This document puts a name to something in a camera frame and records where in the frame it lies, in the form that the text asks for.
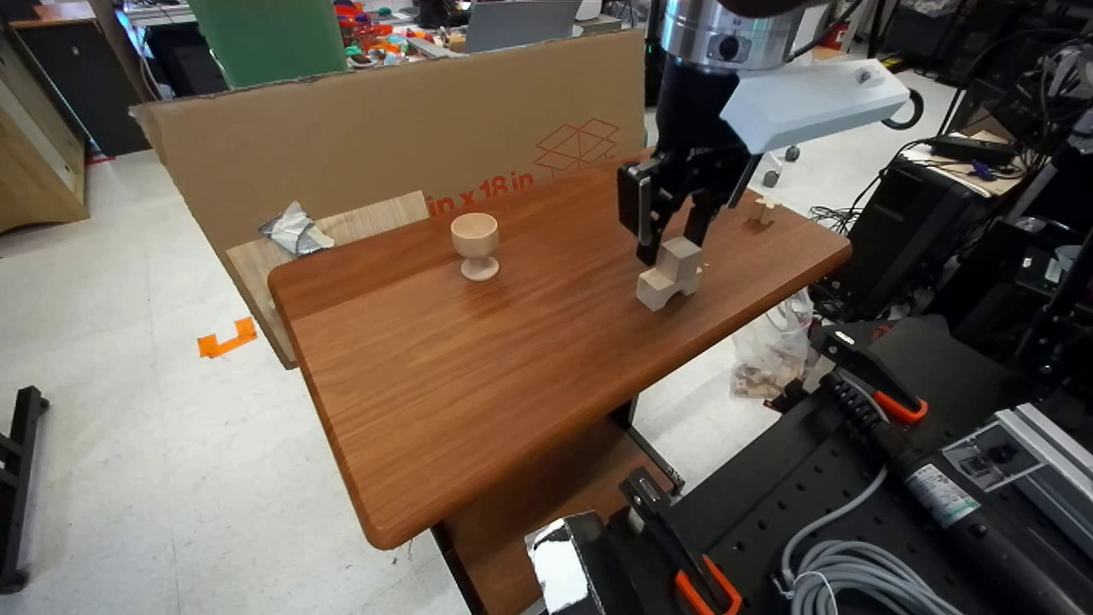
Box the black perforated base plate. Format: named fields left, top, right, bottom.
left=636, top=317, right=1093, bottom=615

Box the wooden table lower shelf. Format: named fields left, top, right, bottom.
left=437, top=424, right=677, bottom=615

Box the black clamp with orange handle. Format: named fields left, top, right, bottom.
left=808, top=317, right=932, bottom=432
left=617, top=469, right=748, bottom=615

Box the large cardboard box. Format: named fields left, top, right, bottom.
left=128, top=28, right=650, bottom=369

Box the black floor stand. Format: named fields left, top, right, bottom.
left=0, top=382, right=52, bottom=595

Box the white printed sheet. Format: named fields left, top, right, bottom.
left=940, top=422, right=1021, bottom=496

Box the orange plastic piece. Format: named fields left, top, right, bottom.
left=194, top=313, right=259, bottom=364

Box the light wooden cabinet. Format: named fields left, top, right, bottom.
left=0, top=31, right=92, bottom=235

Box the aluminium extrusion rail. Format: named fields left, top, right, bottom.
left=994, top=401, right=1093, bottom=539

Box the black tube with white label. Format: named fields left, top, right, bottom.
left=824, top=373, right=1085, bottom=615

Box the wooden goblet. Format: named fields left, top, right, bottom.
left=446, top=208, right=504, bottom=284

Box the light wooden plank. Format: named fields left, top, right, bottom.
left=223, top=188, right=432, bottom=369

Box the wooden cube block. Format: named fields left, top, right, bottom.
left=656, top=234, right=707, bottom=288

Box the wooden arch block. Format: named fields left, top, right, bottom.
left=632, top=267, right=701, bottom=313

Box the grey flat panel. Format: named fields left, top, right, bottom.
left=462, top=0, right=583, bottom=54

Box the dark cabinet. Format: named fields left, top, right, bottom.
left=4, top=0, right=151, bottom=162

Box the crumpled clear plastic bag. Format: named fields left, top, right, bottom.
left=730, top=288, right=815, bottom=405

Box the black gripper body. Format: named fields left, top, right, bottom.
left=659, top=65, right=758, bottom=208

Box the green board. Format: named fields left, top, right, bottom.
left=185, top=0, right=350, bottom=91

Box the grey cable coil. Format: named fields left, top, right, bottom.
left=780, top=465, right=953, bottom=615

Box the shiny chrome block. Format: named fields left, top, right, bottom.
left=522, top=513, right=611, bottom=615

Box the crumpled silver foil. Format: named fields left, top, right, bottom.
left=259, top=198, right=337, bottom=260

